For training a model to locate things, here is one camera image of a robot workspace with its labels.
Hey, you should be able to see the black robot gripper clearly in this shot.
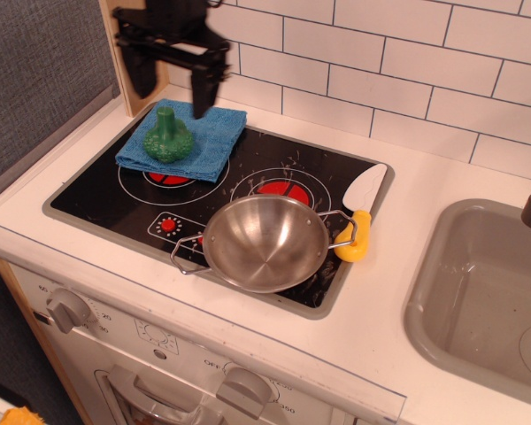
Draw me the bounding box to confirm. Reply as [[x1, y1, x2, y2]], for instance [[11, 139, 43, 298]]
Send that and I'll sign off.
[[112, 1, 230, 119]]

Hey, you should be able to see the green toy broccoli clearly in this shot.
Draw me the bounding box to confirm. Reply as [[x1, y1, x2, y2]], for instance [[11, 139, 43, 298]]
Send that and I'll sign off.
[[142, 106, 195, 164]]

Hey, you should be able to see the blue folded cloth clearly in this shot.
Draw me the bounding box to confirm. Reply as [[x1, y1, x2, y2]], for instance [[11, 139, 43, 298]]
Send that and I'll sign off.
[[116, 99, 247, 182]]

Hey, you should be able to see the black toy stovetop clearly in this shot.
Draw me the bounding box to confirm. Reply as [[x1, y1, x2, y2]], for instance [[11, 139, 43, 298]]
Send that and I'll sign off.
[[43, 112, 394, 297]]

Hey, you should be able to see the grey timer knob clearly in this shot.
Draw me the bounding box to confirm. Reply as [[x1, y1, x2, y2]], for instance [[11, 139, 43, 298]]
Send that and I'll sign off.
[[46, 289, 91, 334]]

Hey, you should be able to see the grey oven knob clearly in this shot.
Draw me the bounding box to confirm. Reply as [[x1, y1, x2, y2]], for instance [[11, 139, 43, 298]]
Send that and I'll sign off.
[[216, 367, 273, 420]]

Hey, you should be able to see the yellow object bottom left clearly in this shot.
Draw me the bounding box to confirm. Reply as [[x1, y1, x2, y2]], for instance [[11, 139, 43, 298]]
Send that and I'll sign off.
[[0, 406, 45, 425]]

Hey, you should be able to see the grey sink basin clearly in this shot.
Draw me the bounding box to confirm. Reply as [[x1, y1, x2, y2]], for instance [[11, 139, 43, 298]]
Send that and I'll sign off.
[[404, 199, 531, 405]]

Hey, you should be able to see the wooden upright post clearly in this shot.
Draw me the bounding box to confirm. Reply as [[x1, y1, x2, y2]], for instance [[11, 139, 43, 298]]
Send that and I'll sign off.
[[98, 0, 169, 117]]

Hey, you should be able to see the stainless steel two-handled pan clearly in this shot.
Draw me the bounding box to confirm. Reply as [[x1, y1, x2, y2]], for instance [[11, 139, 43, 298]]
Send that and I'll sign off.
[[170, 194, 358, 293]]

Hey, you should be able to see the toy knife yellow handle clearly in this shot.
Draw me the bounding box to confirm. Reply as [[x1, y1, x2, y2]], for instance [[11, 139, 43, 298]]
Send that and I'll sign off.
[[334, 164, 388, 263]]

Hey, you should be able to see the grey oven door handle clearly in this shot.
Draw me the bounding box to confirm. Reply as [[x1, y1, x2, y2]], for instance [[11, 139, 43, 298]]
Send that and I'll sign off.
[[105, 366, 227, 424]]

